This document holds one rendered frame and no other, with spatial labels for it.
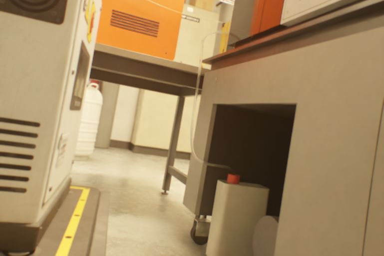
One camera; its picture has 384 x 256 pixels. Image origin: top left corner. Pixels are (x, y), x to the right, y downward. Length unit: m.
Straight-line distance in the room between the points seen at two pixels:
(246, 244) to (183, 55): 3.34
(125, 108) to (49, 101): 4.15
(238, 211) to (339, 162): 0.65
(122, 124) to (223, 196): 3.43
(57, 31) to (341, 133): 0.52
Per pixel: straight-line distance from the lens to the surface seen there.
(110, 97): 4.27
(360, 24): 0.79
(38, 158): 0.46
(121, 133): 4.60
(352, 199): 0.69
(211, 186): 1.33
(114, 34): 1.51
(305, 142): 0.79
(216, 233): 1.29
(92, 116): 3.09
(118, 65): 1.47
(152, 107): 4.27
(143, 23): 1.54
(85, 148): 3.10
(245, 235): 1.33
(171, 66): 1.48
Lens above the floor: 0.45
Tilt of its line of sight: 2 degrees up
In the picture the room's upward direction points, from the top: 10 degrees clockwise
